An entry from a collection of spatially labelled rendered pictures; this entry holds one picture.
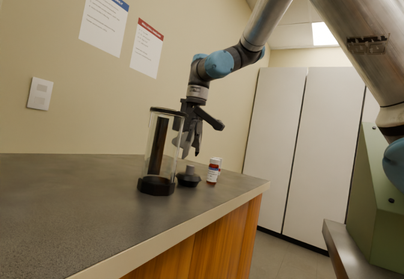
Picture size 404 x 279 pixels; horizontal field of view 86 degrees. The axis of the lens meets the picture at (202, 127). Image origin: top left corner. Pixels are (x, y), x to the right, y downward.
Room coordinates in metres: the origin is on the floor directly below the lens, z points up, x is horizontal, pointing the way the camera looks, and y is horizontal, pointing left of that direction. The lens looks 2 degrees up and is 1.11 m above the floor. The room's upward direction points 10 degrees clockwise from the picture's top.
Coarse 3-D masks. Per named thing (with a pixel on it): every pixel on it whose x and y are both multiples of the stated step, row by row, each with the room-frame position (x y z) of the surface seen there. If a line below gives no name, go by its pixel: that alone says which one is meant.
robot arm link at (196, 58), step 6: (198, 54) 0.71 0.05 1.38; (204, 54) 0.70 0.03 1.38; (192, 60) 0.73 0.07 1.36; (198, 60) 0.70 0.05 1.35; (192, 66) 0.72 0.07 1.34; (192, 72) 0.71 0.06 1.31; (192, 78) 0.71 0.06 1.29; (198, 78) 0.70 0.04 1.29; (192, 84) 0.71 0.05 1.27; (198, 84) 0.70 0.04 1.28; (204, 84) 0.71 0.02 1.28
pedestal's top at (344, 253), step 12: (324, 228) 0.59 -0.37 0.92; (336, 228) 0.55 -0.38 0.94; (336, 240) 0.47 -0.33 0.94; (348, 240) 0.48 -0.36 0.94; (336, 252) 0.42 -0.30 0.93; (348, 252) 0.42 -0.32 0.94; (360, 252) 0.43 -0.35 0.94; (336, 264) 0.41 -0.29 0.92; (348, 264) 0.37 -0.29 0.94; (360, 264) 0.38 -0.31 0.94; (336, 276) 0.40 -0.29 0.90; (348, 276) 0.34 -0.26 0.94; (360, 276) 0.34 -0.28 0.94; (372, 276) 0.35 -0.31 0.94; (384, 276) 0.35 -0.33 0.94; (396, 276) 0.36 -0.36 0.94
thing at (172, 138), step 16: (160, 112) 0.55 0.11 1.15; (160, 128) 0.56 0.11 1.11; (176, 128) 0.57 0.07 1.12; (160, 144) 0.56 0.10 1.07; (176, 144) 0.58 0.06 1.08; (144, 160) 0.58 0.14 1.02; (160, 160) 0.56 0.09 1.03; (176, 160) 0.59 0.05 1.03; (144, 176) 0.57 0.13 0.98; (160, 176) 0.56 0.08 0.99
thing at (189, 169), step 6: (186, 168) 0.73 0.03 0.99; (192, 168) 0.72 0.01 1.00; (180, 174) 0.71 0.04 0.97; (186, 174) 0.72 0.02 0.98; (192, 174) 0.73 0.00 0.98; (180, 180) 0.70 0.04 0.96; (186, 180) 0.69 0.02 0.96; (192, 180) 0.69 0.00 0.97; (198, 180) 0.71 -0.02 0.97; (186, 186) 0.70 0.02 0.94; (192, 186) 0.71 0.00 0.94
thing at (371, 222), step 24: (360, 144) 0.55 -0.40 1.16; (384, 144) 0.50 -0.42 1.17; (360, 168) 0.52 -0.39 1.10; (360, 192) 0.49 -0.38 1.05; (384, 192) 0.41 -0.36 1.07; (360, 216) 0.47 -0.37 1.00; (384, 216) 0.38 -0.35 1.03; (360, 240) 0.45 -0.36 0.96; (384, 240) 0.38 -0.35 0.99; (384, 264) 0.38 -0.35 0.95
